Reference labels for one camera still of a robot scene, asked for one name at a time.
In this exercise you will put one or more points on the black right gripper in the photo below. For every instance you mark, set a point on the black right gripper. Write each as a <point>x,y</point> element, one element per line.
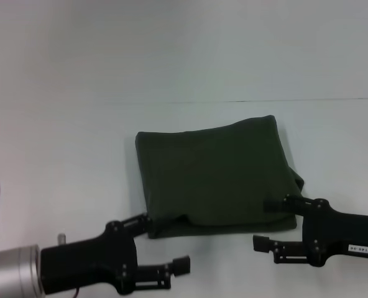
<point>342,232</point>

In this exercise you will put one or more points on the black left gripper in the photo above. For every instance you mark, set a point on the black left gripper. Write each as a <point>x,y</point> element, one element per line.
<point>87,264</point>

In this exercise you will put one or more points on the dark green t-shirt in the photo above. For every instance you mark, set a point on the dark green t-shirt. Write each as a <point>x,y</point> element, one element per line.
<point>215,174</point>

